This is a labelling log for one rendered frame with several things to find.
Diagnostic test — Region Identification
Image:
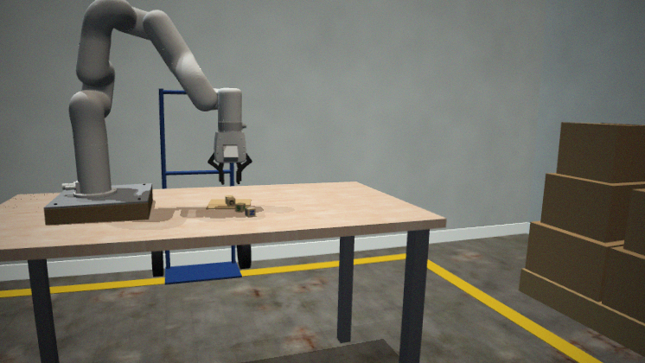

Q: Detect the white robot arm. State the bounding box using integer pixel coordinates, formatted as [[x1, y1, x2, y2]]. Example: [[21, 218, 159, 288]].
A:
[[62, 0, 246, 199]]

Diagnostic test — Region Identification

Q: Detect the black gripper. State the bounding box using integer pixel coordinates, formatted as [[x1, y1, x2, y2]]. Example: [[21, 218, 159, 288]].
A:
[[208, 131, 252, 185]]

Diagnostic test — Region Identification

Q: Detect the tan flat mat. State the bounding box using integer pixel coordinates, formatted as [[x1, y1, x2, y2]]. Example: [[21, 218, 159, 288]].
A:
[[206, 199, 252, 209]]

